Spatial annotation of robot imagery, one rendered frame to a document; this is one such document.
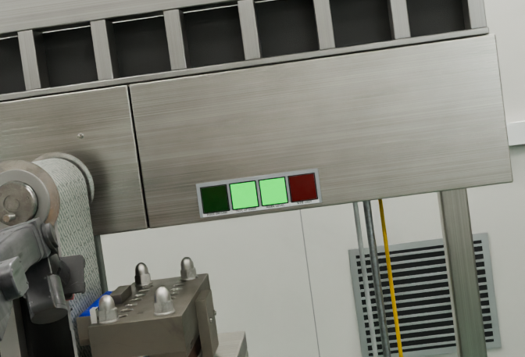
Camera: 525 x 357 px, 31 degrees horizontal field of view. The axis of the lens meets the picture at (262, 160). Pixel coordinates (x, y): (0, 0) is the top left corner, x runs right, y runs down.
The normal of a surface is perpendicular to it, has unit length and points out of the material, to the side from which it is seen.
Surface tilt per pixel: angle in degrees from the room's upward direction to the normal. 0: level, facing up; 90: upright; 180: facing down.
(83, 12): 90
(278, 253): 90
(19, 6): 90
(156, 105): 90
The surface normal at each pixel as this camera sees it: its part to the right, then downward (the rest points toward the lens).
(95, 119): -0.06, 0.07
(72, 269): -0.11, -0.44
